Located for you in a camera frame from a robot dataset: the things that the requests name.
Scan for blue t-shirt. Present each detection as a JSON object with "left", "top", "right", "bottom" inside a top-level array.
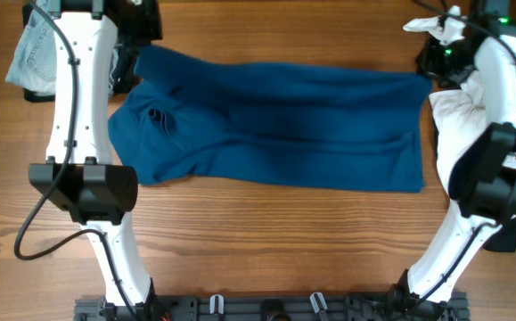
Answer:
[{"left": 108, "top": 46, "right": 432, "bottom": 193}]

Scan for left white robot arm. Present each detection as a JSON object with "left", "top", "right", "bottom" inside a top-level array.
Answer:
[{"left": 13, "top": 0, "right": 171, "bottom": 320}]

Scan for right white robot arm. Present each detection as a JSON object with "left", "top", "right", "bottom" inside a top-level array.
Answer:
[{"left": 374, "top": 1, "right": 516, "bottom": 320}]

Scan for white printed t-shirt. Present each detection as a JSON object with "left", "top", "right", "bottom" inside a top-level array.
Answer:
[{"left": 402, "top": 4, "right": 516, "bottom": 224}]

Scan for folded black garment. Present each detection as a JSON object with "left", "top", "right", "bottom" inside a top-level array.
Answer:
[{"left": 5, "top": 4, "right": 138, "bottom": 103}]

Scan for folded light blue jeans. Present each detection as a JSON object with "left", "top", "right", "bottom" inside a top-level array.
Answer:
[{"left": 4, "top": 0, "right": 120, "bottom": 97}]

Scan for black garment under white shirt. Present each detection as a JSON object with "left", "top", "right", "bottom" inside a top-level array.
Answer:
[{"left": 483, "top": 218, "right": 516, "bottom": 252}]

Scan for black mounting rail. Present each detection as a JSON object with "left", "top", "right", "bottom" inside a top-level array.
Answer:
[{"left": 73, "top": 289, "right": 471, "bottom": 321}]

